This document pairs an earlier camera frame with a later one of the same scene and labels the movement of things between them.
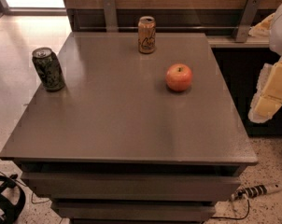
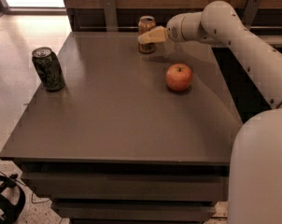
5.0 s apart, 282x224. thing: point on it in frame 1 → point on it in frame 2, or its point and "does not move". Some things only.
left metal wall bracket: x=110 y=12 does not move
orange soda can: x=147 y=34 does not move
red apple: x=178 y=77 does not move
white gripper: x=281 y=32 → x=174 y=31
